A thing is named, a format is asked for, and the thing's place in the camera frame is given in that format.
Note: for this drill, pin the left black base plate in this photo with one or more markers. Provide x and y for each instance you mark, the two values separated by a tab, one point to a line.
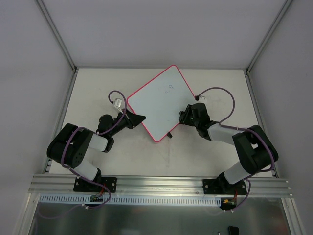
81	185

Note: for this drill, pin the white slotted cable duct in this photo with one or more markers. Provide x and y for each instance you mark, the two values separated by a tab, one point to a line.
131	200

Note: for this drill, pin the black object bottom edge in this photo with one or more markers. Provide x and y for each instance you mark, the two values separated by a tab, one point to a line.
233	230

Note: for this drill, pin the pink-framed whiteboard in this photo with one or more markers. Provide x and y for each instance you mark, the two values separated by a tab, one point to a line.
161	100

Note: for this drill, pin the left aluminium frame post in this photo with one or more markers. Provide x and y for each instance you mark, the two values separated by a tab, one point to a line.
56	34

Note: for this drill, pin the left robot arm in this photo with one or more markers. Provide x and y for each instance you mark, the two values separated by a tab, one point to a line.
71	144

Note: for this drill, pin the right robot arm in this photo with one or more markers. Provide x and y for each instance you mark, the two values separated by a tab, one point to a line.
254	149

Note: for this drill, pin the right aluminium frame post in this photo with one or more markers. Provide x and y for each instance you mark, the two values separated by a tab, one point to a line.
274	25

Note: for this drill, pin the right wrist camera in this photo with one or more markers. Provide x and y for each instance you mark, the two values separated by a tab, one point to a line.
201	99

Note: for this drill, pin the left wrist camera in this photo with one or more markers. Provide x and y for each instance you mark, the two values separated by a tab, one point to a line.
118	104

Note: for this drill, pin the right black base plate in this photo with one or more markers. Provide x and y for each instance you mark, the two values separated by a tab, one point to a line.
213	186

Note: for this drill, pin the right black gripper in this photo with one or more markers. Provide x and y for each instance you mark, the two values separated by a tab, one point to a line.
187	116

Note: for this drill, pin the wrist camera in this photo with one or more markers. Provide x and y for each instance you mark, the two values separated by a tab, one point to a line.
118	104
201	99

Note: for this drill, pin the aluminium mounting rail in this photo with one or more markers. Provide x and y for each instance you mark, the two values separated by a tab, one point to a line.
159	186

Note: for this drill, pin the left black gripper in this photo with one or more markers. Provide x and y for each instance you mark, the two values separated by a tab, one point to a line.
130	119

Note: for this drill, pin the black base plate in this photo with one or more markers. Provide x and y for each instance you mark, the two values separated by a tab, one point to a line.
213	186
81	185

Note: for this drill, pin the aluminium frame post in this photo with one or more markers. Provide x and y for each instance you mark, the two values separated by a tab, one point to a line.
56	34
274	25

